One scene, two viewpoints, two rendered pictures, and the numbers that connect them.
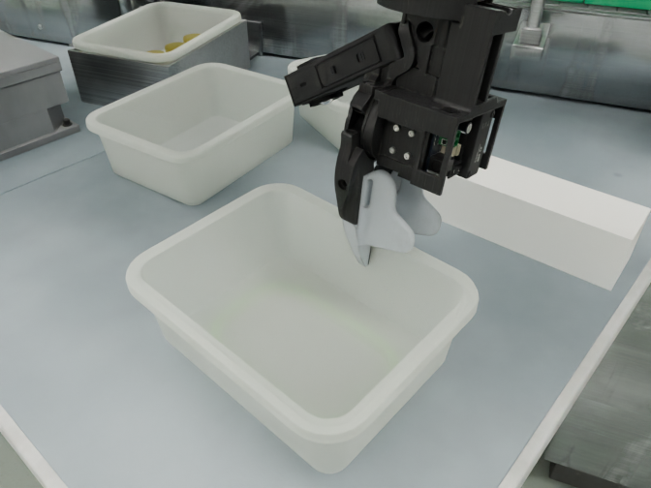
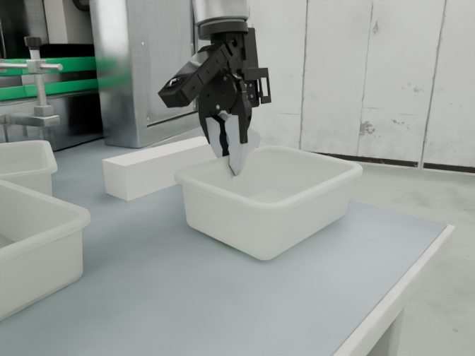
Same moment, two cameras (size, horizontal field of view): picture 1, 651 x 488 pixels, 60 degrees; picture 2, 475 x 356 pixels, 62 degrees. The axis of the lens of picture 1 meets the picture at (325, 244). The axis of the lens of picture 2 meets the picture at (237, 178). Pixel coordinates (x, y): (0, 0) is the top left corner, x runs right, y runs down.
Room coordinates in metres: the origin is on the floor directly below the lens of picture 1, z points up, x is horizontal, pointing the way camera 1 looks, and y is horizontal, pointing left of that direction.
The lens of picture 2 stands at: (0.35, 0.53, 0.99)
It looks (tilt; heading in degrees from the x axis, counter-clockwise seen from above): 18 degrees down; 270
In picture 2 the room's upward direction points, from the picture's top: straight up
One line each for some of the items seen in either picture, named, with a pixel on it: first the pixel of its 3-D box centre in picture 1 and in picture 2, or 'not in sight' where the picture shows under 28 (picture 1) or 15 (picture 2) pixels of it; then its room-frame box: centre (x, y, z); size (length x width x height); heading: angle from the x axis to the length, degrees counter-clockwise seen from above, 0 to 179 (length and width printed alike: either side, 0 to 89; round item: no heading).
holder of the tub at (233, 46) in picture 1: (176, 53); not in sight; (0.90, 0.24, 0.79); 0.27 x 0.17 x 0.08; 158
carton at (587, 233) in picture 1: (510, 204); (169, 164); (0.48, -0.19, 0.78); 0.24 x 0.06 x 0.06; 52
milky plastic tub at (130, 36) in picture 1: (166, 53); not in sight; (0.87, 0.25, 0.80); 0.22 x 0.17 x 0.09; 158
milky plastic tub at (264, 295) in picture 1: (299, 319); (270, 198); (0.31, 0.02, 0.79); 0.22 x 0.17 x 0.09; 48
